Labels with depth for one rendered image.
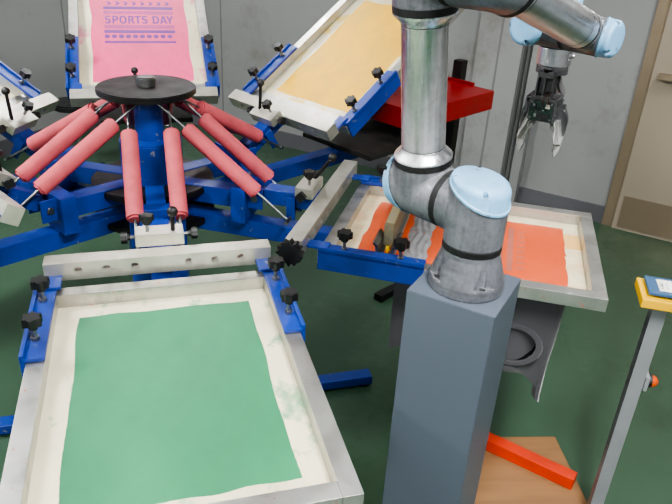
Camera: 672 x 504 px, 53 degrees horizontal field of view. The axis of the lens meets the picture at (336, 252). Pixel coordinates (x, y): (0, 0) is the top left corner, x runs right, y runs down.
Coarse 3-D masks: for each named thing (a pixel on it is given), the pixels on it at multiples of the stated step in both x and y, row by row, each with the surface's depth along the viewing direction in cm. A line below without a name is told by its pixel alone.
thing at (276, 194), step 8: (272, 184) 219; (280, 184) 219; (264, 192) 216; (272, 192) 215; (280, 192) 214; (288, 192) 214; (272, 200) 216; (280, 200) 215; (296, 200) 214; (304, 200) 213; (312, 200) 213; (304, 208) 215
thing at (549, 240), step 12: (384, 204) 231; (384, 216) 222; (408, 228) 215; (516, 228) 219; (528, 228) 219; (540, 228) 220; (552, 228) 220; (528, 240) 211; (540, 240) 212; (552, 240) 212; (540, 252) 204; (552, 252) 205; (564, 252) 205
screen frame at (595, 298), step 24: (360, 192) 230; (528, 216) 227; (552, 216) 225; (576, 216) 222; (336, 240) 197; (600, 264) 192; (528, 288) 178; (552, 288) 178; (576, 288) 179; (600, 288) 179
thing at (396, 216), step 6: (396, 210) 201; (390, 216) 197; (396, 216) 197; (402, 216) 208; (390, 222) 193; (396, 222) 195; (384, 228) 194; (390, 228) 194; (396, 228) 198; (384, 234) 195; (390, 234) 194; (396, 234) 200; (384, 240) 196; (390, 240) 195
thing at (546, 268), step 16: (368, 240) 206; (432, 240) 208; (432, 256) 198; (528, 256) 202; (544, 256) 202; (560, 256) 203; (512, 272) 192; (528, 272) 193; (544, 272) 193; (560, 272) 194
